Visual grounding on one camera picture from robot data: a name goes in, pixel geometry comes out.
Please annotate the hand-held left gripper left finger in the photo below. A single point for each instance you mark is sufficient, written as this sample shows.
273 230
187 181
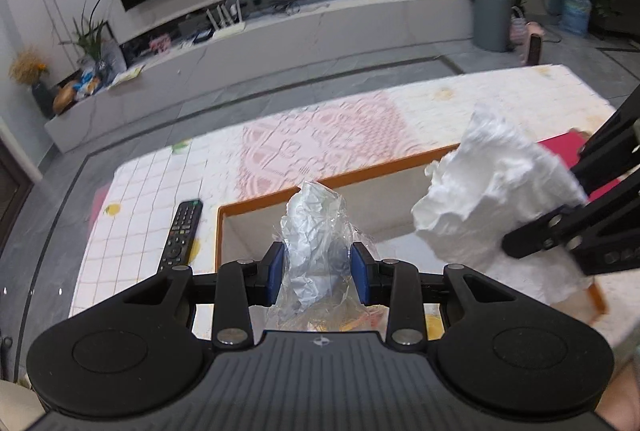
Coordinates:
275 272

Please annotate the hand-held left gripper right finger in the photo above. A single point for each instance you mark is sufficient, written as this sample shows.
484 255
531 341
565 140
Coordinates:
361 273

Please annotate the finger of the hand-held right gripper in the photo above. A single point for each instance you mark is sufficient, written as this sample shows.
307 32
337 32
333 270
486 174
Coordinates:
612 136
540 231

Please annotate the crinkled cellophane wrapper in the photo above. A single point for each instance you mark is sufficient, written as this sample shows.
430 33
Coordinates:
310 231

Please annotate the white paper towel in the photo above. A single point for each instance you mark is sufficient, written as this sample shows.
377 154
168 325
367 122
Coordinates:
500 176

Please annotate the orange cardboard box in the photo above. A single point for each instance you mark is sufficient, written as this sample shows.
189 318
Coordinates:
390 206

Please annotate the red box with clear front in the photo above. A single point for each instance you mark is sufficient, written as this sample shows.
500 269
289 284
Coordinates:
560 151

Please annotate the black remote control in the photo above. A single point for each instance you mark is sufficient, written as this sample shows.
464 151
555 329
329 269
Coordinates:
180 231

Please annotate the blue water bottle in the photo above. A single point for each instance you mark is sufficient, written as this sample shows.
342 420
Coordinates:
575 13

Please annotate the pink white basket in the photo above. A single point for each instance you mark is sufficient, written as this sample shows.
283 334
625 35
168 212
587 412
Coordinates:
519 26

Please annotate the grey trash can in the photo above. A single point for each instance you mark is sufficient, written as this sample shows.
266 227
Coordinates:
492 21

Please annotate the white marble tv console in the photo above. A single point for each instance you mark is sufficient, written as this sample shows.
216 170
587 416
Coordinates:
300 36

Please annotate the green paper sheet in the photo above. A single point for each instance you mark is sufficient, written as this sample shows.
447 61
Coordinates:
129 75

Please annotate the white router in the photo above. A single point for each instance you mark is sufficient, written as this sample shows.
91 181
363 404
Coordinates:
230 30

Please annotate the pink box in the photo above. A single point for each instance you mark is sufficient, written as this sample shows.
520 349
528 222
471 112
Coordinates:
161 44

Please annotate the blue snack bag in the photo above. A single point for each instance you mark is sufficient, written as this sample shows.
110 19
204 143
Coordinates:
89 86

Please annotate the brown round object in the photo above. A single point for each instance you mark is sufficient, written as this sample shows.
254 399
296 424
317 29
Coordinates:
65 98

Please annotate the green plant in glass vase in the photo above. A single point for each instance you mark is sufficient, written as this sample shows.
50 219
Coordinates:
97 46

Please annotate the vase with yellow flowers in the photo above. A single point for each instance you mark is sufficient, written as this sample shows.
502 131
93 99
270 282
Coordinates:
42 98

